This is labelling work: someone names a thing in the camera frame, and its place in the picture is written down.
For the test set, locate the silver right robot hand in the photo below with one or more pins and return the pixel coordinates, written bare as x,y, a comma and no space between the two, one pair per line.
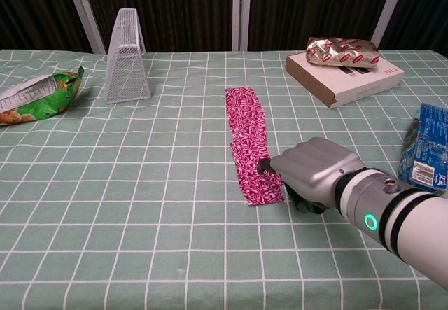
315,170

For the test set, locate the pink patterned cloth strip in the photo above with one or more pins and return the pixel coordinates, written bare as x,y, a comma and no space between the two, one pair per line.
246,124

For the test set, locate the flat white cardboard box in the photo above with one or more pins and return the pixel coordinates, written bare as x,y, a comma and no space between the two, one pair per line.
353,83

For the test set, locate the blue snack package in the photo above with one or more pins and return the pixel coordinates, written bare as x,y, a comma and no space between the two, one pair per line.
425,149

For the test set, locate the gold red foil snack bag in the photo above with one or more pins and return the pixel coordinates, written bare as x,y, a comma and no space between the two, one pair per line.
336,52

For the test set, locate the dark corrugated screen panel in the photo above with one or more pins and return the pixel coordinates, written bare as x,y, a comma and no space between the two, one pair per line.
308,5
175,9
423,9
31,9

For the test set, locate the green checked tablecloth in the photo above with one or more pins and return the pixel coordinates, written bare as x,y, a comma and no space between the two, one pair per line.
105,219

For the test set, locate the green snack bag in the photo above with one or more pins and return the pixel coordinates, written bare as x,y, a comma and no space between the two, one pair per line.
42,100

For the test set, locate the white screen frame post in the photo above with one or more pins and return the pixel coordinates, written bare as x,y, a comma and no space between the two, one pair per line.
241,9
85,12
390,7

